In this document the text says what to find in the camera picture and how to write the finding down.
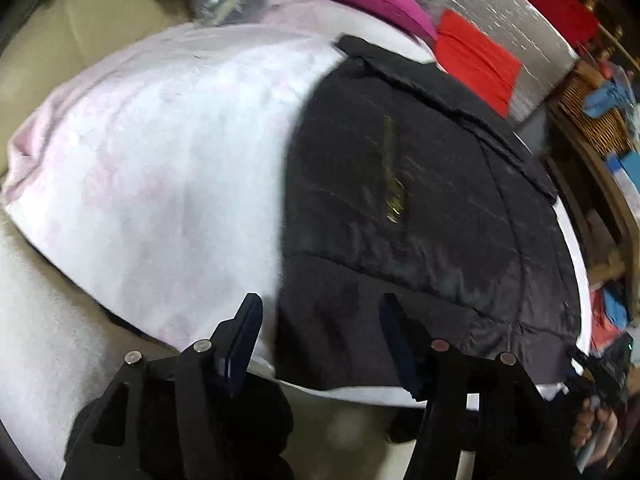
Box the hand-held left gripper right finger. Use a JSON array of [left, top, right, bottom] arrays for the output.
[[378, 292, 581, 480]]

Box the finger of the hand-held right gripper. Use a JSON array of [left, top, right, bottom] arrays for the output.
[[567, 346, 601, 381]]

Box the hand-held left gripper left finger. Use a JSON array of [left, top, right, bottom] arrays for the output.
[[62, 292, 266, 480]]

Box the black puffer jacket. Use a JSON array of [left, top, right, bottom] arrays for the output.
[[274, 35, 583, 393]]

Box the person's right hand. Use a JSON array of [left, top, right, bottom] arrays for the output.
[[570, 396, 623, 468]]

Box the wooden side table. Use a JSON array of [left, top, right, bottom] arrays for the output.
[[547, 105, 640, 286]]

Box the blue cardboard box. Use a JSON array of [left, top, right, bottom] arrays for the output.
[[605, 152, 640, 181]]

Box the white plush blanket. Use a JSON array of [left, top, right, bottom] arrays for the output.
[[0, 0, 591, 480]]

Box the wicker basket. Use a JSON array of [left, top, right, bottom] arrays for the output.
[[557, 60, 633, 156]]

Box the blue cloth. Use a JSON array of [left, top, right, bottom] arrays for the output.
[[582, 80, 633, 118]]

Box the red pillow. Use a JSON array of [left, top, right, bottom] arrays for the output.
[[432, 9, 523, 116]]

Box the silver foil mat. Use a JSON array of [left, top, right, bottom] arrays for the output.
[[375, 0, 576, 123]]

